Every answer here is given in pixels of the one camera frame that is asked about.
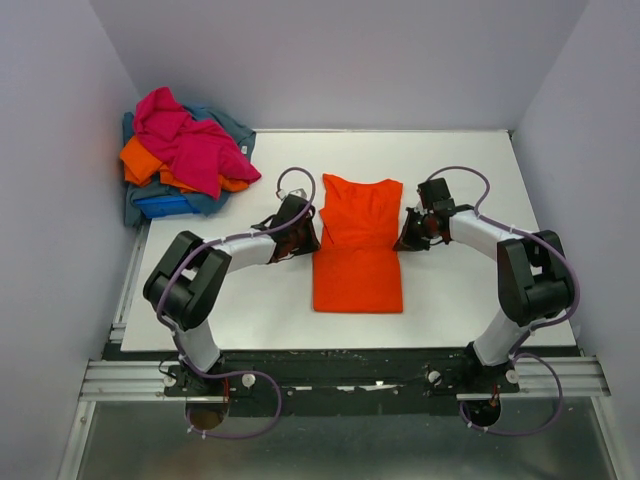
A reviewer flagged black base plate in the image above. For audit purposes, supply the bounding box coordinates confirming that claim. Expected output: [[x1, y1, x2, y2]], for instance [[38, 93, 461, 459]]
[[164, 348, 519, 417]]

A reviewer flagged grey blue t shirt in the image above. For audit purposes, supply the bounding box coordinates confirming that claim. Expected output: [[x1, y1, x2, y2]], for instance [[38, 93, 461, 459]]
[[124, 104, 256, 228]]

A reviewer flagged orange t shirt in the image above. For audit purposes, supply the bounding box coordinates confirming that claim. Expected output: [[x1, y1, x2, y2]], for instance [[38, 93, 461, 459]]
[[312, 173, 404, 314], [119, 137, 250, 195]]

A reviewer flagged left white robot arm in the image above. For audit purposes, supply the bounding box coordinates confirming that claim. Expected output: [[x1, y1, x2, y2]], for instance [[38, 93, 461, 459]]
[[143, 193, 320, 395]]

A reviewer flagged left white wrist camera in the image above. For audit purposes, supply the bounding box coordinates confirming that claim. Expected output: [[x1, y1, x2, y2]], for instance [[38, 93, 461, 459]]
[[276, 188, 308, 201]]

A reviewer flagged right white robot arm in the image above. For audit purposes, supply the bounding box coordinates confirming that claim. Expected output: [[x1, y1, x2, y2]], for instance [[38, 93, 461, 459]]
[[394, 178, 578, 392]]

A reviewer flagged magenta t shirt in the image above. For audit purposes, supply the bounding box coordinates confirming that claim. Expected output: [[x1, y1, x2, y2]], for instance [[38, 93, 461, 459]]
[[133, 87, 261, 199]]

